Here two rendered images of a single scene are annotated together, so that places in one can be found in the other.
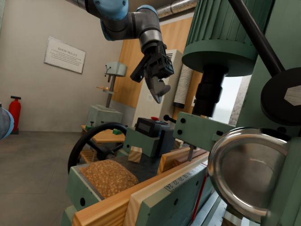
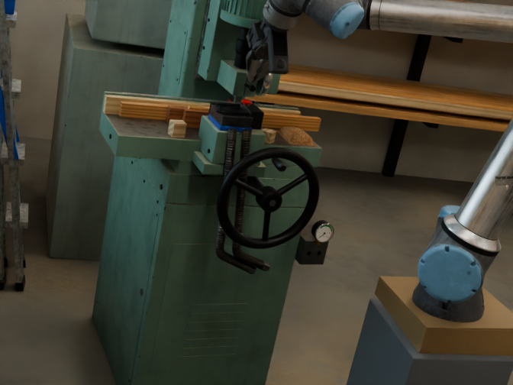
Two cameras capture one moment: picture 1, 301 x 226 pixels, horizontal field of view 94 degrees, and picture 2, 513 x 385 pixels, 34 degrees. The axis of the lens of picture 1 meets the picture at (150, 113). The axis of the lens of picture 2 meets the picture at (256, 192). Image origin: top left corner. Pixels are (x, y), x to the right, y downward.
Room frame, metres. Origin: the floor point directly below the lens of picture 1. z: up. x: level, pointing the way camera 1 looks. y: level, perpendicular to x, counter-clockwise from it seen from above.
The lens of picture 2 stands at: (2.41, 1.01, 1.58)
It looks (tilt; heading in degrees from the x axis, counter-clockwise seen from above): 21 degrees down; 206
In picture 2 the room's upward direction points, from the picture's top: 12 degrees clockwise
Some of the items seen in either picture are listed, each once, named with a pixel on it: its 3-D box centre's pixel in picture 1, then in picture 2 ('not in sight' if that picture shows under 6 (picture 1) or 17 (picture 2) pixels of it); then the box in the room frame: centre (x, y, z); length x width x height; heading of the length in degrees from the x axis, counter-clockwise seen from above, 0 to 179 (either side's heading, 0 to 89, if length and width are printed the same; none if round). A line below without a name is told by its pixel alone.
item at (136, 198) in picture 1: (202, 167); (206, 111); (0.41, -0.19, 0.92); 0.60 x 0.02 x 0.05; 142
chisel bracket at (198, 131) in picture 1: (204, 135); (237, 80); (0.35, -0.14, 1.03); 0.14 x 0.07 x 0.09; 52
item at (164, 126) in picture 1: (152, 125); (237, 115); (0.54, -0.02, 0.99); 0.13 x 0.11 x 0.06; 142
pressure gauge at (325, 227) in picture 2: not in sight; (321, 233); (0.29, 0.20, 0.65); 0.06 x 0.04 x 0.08; 142
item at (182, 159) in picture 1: (191, 160); (205, 117); (0.45, -0.17, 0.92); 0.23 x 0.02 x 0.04; 142
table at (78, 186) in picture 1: (163, 164); (217, 144); (0.49, -0.09, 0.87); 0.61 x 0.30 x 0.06; 142
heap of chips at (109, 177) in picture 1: (113, 172); (296, 133); (0.28, 0.04, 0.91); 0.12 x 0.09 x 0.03; 52
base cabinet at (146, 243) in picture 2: not in sight; (188, 268); (0.29, -0.23, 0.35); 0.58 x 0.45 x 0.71; 52
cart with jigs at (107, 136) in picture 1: (109, 147); not in sight; (1.87, 0.43, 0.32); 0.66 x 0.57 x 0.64; 133
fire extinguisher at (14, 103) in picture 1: (13, 115); not in sight; (2.23, 2.14, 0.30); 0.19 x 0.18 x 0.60; 45
